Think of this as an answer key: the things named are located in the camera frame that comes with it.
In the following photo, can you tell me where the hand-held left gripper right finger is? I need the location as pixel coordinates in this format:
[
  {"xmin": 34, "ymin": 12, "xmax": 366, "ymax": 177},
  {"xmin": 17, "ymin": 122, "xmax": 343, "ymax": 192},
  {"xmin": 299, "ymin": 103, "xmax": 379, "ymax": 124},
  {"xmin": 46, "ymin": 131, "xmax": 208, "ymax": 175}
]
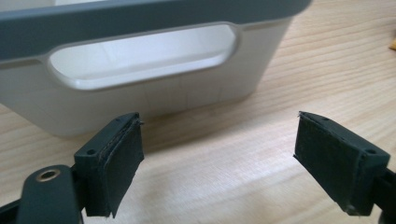
[{"xmin": 292, "ymin": 110, "xmax": 391, "ymax": 217}]

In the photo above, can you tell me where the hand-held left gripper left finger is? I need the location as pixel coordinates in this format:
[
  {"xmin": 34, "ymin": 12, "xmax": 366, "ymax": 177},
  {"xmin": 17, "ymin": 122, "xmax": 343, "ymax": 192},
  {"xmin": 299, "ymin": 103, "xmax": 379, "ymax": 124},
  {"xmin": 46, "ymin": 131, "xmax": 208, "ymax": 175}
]
[{"xmin": 73, "ymin": 112, "xmax": 146, "ymax": 218}]

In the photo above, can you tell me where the white storage bin grey rim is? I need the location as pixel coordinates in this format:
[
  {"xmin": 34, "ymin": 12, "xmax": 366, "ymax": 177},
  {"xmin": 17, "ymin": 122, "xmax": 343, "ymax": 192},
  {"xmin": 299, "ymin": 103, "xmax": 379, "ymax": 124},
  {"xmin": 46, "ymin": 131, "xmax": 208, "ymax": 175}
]
[{"xmin": 0, "ymin": 0, "xmax": 313, "ymax": 138}]

